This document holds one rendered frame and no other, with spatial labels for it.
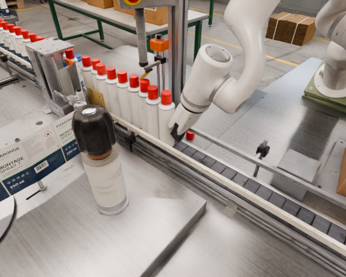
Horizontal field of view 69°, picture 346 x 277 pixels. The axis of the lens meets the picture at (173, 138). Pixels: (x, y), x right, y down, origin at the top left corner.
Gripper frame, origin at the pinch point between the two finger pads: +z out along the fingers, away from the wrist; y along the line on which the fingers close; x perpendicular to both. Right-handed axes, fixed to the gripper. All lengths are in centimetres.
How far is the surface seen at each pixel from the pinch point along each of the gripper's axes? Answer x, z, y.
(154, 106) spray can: -10.4, -5.5, 2.4
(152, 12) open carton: -121, 51, -125
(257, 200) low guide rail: 29.6, -7.5, 4.5
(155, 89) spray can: -12.7, -10.3, 1.3
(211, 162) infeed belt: 13.5, 1.8, -1.9
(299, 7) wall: -95, 115, -556
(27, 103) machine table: -69, 37, 17
